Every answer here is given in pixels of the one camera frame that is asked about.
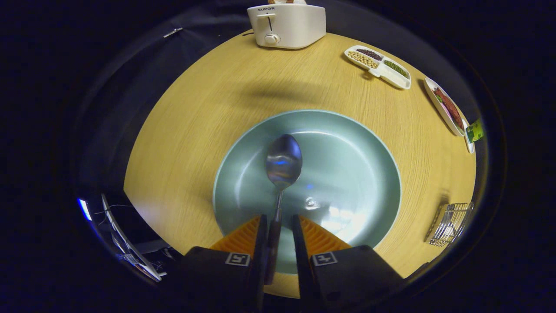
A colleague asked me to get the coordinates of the green drink bottle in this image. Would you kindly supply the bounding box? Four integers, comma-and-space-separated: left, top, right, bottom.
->
466, 118, 485, 143

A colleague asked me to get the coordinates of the white food plate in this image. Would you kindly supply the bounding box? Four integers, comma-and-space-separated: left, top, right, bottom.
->
424, 77, 466, 137

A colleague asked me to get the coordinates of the metal wire cutlery basket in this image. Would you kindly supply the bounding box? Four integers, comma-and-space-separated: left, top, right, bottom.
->
424, 201, 475, 247

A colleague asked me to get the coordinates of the lit computer screen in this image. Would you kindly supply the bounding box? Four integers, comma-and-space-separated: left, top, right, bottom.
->
77, 198, 93, 222

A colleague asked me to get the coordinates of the divided white dish with beans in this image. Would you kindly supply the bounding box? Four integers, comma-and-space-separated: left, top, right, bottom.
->
344, 45, 411, 90

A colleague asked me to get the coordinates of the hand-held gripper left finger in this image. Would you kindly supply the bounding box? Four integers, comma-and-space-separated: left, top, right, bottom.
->
174, 214, 268, 305

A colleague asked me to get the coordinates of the brown steak piece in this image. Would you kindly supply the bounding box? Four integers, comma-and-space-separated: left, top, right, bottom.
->
434, 87, 464, 130

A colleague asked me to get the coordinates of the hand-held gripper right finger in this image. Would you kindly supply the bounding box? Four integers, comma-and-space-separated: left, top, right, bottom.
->
292, 214, 404, 307

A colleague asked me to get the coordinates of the metal spoon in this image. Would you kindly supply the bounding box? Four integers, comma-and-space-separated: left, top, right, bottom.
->
265, 134, 303, 285

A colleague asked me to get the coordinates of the light green plate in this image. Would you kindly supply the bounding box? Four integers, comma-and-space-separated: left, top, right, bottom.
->
212, 109, 402, 275

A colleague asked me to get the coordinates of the white toaster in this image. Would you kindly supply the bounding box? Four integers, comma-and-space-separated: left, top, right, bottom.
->
247, 2, 327, 50

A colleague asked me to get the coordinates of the white square coaster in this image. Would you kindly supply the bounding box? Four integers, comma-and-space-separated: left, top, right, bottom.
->
463, 118, 475, 154

